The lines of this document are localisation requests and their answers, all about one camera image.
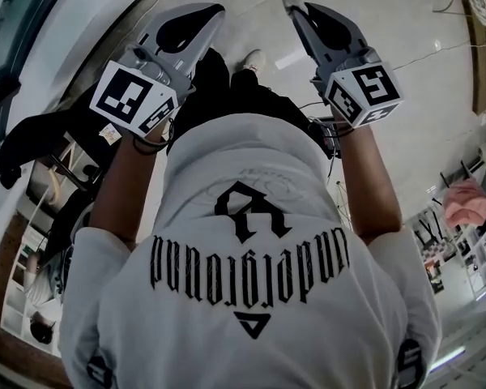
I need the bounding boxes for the checkered board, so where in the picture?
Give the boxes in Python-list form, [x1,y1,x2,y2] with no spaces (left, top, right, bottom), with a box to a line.
[423,241,450,259]

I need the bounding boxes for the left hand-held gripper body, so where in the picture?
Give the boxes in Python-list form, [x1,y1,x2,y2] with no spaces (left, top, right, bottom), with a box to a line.
[88,41,197,139]

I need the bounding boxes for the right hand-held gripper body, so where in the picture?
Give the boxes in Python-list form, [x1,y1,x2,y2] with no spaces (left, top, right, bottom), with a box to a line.
[309,46,405,130]

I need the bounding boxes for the black trousers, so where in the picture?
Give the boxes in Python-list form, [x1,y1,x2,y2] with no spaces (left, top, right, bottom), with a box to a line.
[172,46,309,141]

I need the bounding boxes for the black mesh office chair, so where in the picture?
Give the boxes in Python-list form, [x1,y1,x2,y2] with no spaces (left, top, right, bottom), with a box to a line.
[0,109,121,190]

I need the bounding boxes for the white printed t-shirt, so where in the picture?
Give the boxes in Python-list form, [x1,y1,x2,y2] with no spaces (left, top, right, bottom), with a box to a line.
[58,111,442,389]

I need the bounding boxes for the person's right forearm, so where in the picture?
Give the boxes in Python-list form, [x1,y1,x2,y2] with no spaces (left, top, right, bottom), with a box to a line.
[335,122,404,242]

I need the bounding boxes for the long wooden board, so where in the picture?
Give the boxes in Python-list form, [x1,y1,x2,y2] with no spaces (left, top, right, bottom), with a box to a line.
[453,0,486,115]

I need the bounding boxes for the black waist-worn device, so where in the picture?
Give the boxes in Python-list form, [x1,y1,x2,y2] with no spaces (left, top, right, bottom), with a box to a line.
[307,118,343,157]

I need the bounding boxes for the white shoe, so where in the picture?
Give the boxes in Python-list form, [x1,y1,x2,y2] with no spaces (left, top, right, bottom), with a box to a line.
[241,49,267,75]

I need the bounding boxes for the person's left forearm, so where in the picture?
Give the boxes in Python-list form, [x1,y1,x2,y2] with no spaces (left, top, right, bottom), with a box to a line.
[87,127,167,242]

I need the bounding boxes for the black wrist band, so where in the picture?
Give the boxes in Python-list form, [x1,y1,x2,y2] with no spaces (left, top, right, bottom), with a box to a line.
[131,130,167,156]

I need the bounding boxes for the pink cloth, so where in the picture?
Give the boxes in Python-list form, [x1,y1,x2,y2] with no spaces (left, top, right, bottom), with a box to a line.
[445,178,486,229]

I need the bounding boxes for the white cube shelf unit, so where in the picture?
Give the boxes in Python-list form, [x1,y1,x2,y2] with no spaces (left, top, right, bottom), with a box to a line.
[0,212,66,340]

